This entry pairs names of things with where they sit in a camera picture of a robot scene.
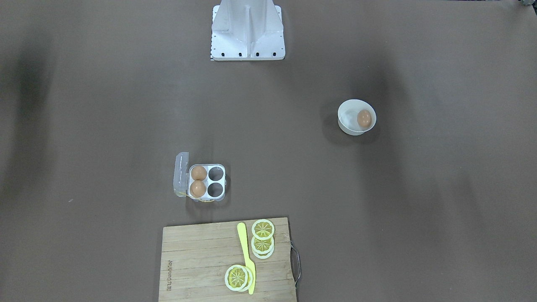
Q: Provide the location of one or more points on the brown egg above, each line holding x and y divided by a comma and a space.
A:
364, 119
198, 173
198, 189

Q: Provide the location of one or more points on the clear plastic egg box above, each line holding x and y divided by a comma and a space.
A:
215, 182

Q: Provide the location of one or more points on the brown egg in box front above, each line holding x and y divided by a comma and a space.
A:
198, 189

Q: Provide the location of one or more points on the lemon slice top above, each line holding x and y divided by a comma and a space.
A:
263, 229

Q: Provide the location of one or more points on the white ceramic bowl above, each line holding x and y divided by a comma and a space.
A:
347, 116

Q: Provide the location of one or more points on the lemon slice middle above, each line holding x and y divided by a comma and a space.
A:
262, 249

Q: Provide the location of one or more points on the bamboo cutting board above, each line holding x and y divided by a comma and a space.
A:
195, 258

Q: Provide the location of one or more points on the yellow plastic knife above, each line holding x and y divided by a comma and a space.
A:
244, 243

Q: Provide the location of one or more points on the lemon slice under front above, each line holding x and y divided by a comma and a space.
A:
250, 279

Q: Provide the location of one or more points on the lemon slice single front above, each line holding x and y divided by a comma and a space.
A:
236, 277

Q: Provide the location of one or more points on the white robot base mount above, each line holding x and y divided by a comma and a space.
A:
247, 30

